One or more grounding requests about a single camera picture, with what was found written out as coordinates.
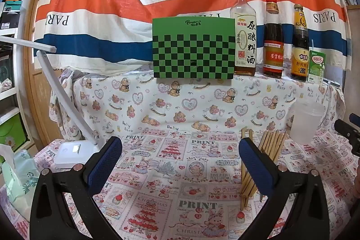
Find clear cooking wine bottle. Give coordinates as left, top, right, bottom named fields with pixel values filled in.
left=230, top=0, right=257, bottom=77

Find green daisy storage bin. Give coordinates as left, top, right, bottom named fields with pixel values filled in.
left=0, top=113, right=27, bottom=150

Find translucent plastic cup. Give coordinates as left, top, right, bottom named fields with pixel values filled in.
left=289, top=101, right=326, bottom=145

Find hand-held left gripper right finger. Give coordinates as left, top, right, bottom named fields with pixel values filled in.
left=238, top=137, right=338, bottom=240

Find bunch of wooden chopsticks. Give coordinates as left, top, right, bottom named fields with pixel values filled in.
left=240, top=128, right=290, bottom=211

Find white desk lamp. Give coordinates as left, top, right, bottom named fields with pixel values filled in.
left=0, top=35, right=109, bottom=172

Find dark sauce bottle yellow label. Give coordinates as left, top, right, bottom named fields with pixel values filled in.
left=290, top=4, right=310, bottom=82

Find green checkered box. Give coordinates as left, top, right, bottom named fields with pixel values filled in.
left=152, top=17, right=236, bottom=80

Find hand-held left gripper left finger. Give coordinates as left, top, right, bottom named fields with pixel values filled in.
left=29, top=136, right=123, bottom=240

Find wooden door panel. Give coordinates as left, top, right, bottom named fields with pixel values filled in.
left=18, top=0, right=71, bottom=150

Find green drink carton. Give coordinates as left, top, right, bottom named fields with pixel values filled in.
left=307, top=40, right=326, bottom=85

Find white storage shelf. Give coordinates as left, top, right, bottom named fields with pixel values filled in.
left=0, top=0, right=31, bottom=153

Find pink printed tablecloth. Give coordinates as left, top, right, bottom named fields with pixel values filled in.
left=0, top=128, right=360, bottom=240

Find green tissue pack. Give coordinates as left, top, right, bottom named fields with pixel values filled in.
left=0, top=144, right=40, bottom=218

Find red cap vinegar bottle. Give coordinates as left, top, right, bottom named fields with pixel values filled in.
left=263, top=0, right=284, bottom=78

